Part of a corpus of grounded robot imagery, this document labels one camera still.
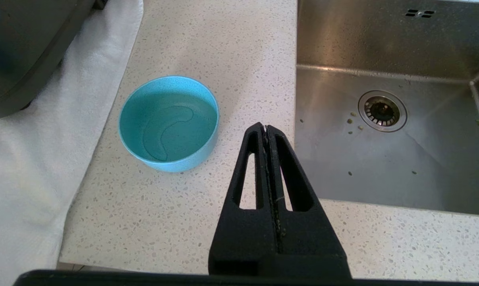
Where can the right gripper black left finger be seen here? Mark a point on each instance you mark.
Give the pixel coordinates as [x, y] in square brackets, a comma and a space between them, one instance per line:
[243, 242]

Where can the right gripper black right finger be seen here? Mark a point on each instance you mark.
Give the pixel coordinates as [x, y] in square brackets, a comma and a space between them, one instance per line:
[307, 242]

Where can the light blue bowl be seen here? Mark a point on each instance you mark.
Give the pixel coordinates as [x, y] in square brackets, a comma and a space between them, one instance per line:
[168, 123]

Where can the white foam cloth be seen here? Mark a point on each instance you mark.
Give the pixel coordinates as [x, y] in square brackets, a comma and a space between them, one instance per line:
[25, 190]

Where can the black rice cooker body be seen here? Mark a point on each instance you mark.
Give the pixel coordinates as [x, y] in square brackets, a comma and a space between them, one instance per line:
[25, 47]

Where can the stainless steel sink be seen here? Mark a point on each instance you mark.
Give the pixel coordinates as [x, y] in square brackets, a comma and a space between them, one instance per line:
[382, 167]

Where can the round sink drain strainer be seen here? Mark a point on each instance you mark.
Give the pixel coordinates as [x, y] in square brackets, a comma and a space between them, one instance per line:
[382, 111]

